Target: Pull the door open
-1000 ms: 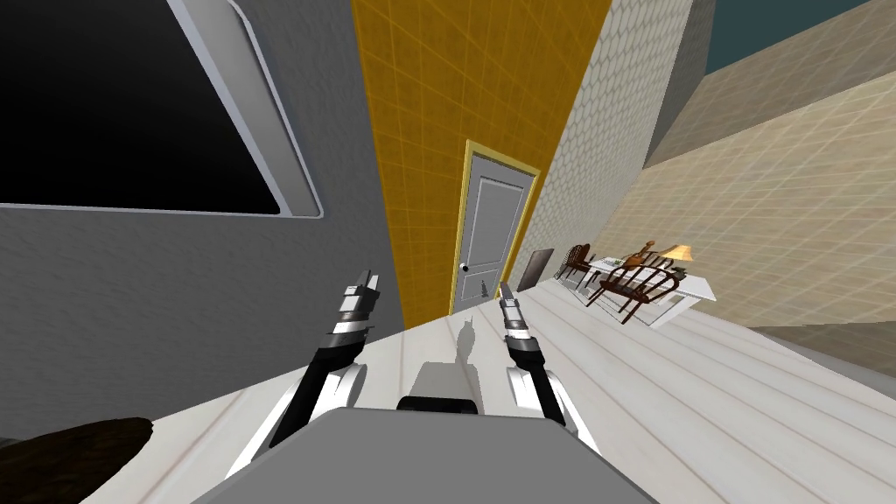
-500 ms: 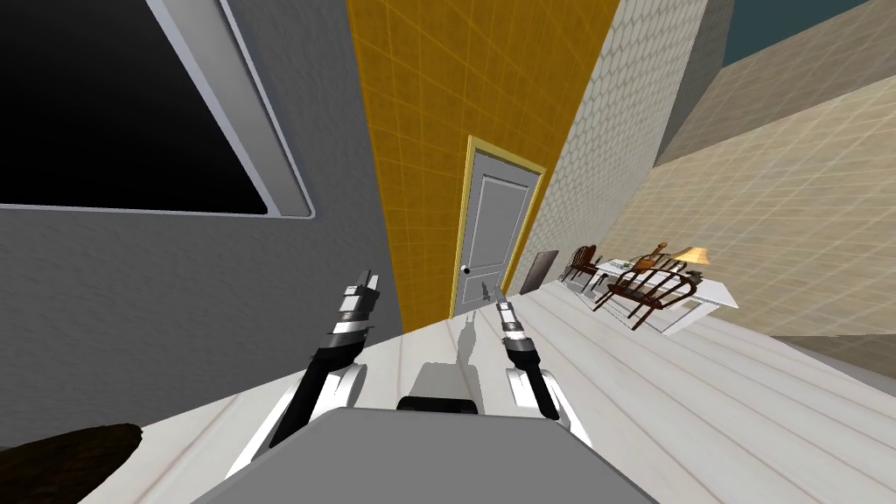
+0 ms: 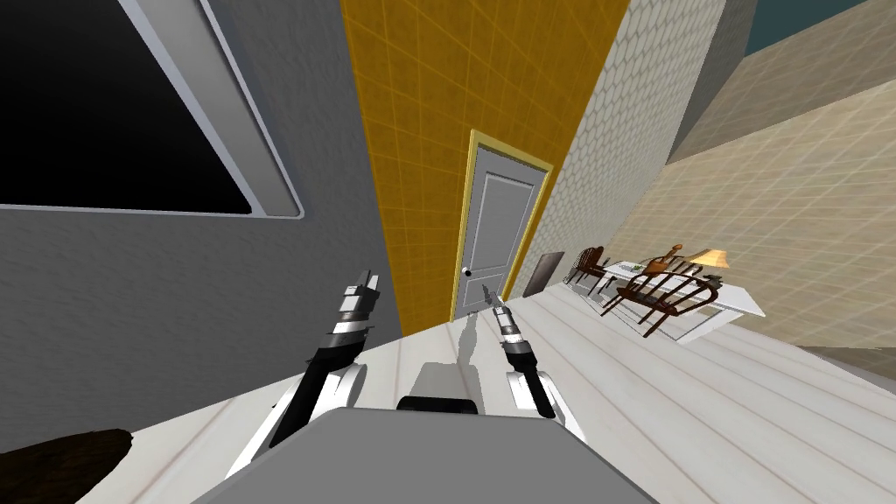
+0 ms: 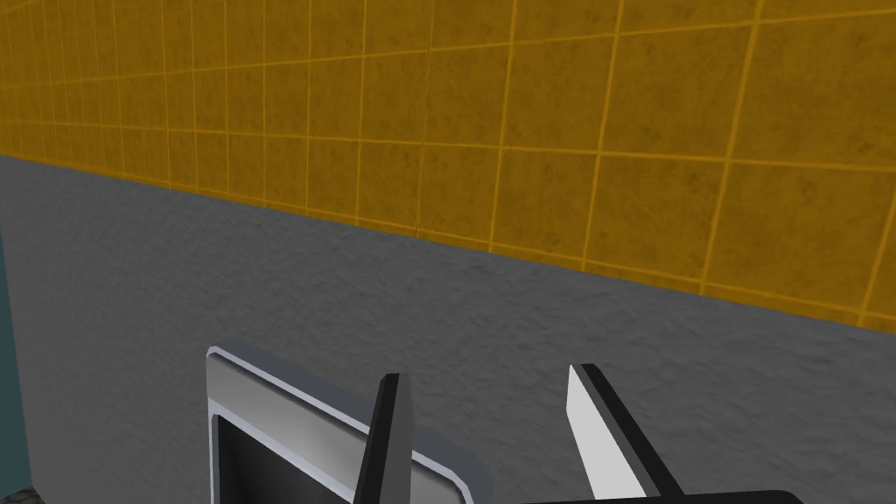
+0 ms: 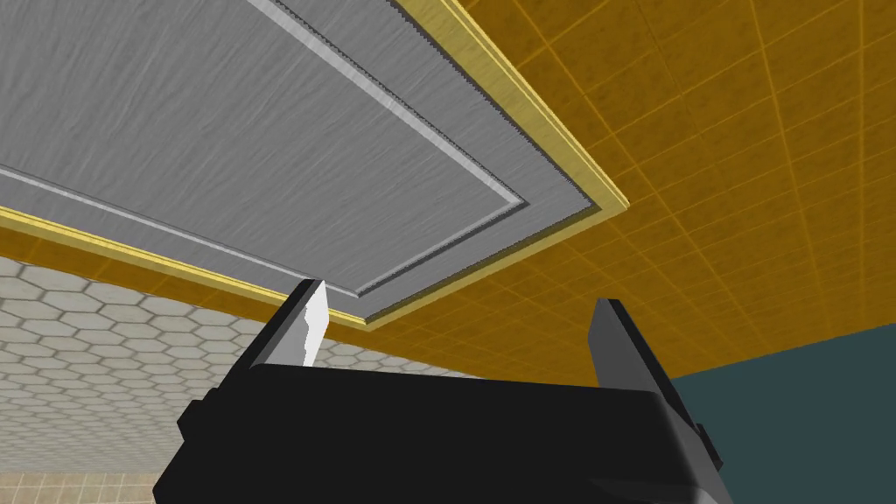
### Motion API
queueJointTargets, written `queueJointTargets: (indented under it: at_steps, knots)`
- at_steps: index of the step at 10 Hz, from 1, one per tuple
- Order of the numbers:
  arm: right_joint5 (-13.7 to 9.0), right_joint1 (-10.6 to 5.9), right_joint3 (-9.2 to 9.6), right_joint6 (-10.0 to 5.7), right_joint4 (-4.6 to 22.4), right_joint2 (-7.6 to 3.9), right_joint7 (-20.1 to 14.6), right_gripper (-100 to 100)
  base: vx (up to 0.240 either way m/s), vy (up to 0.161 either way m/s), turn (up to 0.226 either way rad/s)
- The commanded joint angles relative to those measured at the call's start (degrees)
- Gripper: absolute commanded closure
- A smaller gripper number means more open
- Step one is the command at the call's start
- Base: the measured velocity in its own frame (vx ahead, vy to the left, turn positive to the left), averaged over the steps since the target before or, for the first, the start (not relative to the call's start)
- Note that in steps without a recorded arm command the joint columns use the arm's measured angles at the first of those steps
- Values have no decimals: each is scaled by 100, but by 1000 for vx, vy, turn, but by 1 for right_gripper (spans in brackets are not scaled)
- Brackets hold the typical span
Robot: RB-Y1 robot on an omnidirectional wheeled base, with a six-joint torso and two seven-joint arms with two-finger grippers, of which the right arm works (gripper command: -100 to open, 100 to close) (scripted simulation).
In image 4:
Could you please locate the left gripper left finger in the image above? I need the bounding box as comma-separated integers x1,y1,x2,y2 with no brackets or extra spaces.
352,372,414,504

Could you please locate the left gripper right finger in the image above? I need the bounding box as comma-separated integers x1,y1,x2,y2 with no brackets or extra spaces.
565,363,686,502

